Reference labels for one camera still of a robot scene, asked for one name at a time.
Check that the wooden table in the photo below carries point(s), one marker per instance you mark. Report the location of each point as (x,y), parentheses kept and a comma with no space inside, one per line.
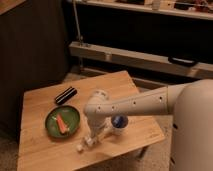
(40,152)

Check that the black handle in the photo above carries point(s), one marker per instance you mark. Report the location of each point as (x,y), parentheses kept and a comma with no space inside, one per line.
(185,63)

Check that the grey metal rail beam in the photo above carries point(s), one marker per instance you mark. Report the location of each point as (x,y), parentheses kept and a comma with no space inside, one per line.
(140,60)

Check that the white cup with blue inside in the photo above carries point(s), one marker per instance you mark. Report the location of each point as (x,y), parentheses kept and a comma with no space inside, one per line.
(119,122)

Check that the white plastic bottle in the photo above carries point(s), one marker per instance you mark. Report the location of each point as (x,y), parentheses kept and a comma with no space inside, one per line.
(89,141)

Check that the orange carrot toy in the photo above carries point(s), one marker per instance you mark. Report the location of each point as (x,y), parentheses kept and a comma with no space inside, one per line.
(62,126)

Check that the green ceramic bowl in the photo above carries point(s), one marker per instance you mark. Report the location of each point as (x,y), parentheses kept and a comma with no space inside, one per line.
(70,116)

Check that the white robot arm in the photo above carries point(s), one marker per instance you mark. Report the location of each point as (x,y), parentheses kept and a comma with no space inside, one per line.
(190,104)

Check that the black striped cylinder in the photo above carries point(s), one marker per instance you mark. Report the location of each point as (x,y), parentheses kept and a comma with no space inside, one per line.
(65,96)

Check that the metal vertical pole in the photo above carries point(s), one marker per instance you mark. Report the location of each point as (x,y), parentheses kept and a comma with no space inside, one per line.
(79,36)

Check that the upper shelf with clutter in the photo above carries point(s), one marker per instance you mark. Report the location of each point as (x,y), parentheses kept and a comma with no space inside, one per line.
(141,8)

